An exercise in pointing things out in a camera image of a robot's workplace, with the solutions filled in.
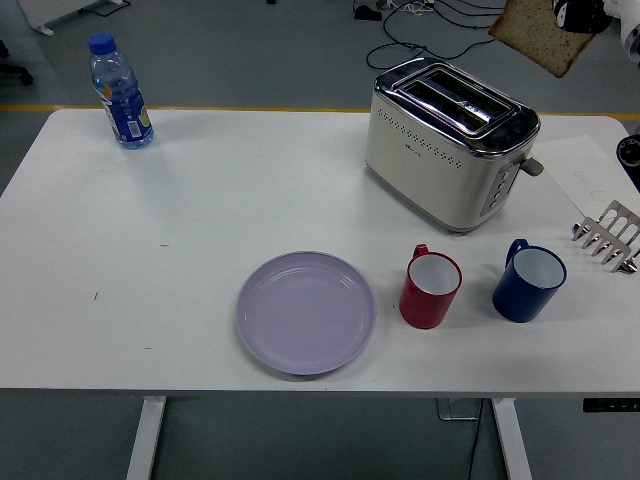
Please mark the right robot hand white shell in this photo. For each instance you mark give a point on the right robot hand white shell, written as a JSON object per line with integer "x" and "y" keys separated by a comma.
{"x": 580, "y": 15}

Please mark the bread slice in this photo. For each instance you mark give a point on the bread slice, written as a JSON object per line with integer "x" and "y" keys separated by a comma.
{"x": 535, "y": 35}

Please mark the cream and chrome toaster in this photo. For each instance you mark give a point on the cream and chrome toaster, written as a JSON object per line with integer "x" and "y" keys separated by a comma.
{"x": 425, "y": 165}

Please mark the purple plate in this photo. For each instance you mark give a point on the purple plate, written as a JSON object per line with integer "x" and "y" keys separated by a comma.
{"x": 305, "y": 315}

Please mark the metal toast rack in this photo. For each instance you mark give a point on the metal toast rack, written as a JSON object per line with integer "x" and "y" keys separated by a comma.
{"x": 607, "y": 240}

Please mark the blue mug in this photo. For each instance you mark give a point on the blue mug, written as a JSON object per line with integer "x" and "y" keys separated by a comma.
{"x": 517, "y": 300}

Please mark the red mug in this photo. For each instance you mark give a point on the red mug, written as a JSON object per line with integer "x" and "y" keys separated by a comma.
{"x": 422, "y": 307}

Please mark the black table control panel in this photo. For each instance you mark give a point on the black table control panel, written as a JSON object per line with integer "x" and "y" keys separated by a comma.
{"x": 610, "y": 405}

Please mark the white table leg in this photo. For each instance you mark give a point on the white table leg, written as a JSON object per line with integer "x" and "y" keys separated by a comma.
{"x": 510, "y": 440}
{"x": 145, "y": 440}

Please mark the water bottle blue cap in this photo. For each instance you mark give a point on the water bottle blue cap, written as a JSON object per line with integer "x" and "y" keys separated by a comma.
{"x": 125, "y": 115}

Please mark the white panel stand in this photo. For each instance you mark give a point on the white panel stand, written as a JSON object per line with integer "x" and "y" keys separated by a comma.
{"x": 45, "y": 12}

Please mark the black office chair base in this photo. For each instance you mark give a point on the black office chair base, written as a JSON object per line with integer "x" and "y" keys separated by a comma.
{"x": 12, "y": 70}

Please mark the clear plastic bracket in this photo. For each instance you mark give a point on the clear plastic bracket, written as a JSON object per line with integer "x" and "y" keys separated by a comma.
{"x": 457, "y": 410}

